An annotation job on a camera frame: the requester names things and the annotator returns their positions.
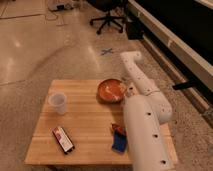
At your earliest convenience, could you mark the orange ceramic bowl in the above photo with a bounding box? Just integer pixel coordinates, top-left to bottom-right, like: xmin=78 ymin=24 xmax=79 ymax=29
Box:
xmin=97 ymin=79 xmax=127 ymax=103

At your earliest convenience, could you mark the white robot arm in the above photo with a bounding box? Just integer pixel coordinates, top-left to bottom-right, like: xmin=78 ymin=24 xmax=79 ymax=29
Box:
xmin=120 ymin=51 xmax=174 ymax=171

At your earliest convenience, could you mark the red snack wrapper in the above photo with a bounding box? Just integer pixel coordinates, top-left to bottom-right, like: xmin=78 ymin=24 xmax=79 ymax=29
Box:
xmin=112 ymin=123 xmax=126 ymax=136

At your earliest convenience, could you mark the wooden table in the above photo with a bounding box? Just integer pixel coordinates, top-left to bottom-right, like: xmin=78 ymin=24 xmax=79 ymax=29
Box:
xmin=24 ymin=78 xmax=179 ymax=171

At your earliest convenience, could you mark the translucent plastic cup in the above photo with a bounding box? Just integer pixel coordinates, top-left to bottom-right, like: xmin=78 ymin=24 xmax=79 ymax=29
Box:
xmin=48 ymin=92 xmax=67 ymax=115

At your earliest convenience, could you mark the blue sponge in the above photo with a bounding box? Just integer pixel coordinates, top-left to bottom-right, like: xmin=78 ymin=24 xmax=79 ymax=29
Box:
xmin=112 ymin=132 xmax=127 ymax=153

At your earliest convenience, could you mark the black office chair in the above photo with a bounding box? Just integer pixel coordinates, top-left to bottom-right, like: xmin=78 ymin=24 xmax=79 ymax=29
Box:
xmin=86 ymin=0 xmax=128 ymax=35

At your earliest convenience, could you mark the black box by wall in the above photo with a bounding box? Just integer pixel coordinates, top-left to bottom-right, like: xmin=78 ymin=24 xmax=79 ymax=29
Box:
xmin=126 ymin=19 xmax=144 ymax=40

